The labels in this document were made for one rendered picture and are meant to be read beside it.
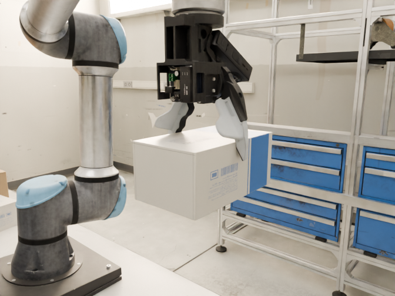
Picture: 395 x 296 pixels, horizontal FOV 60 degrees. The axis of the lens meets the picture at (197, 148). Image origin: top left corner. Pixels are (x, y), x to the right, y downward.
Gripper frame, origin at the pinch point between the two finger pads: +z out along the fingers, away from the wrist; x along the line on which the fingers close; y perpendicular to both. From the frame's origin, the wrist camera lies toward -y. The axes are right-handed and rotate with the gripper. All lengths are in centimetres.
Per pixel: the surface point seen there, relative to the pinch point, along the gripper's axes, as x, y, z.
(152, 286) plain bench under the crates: -27, -11, 42
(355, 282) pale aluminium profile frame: -7, -139, 99
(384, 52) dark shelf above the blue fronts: -6, -143, -21
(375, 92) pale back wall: -26, -227, 2
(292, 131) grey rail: -48, -140, 20
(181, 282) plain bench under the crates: -22, -17, 42
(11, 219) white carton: -91, -3, 39
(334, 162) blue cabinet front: -24, -142, 35
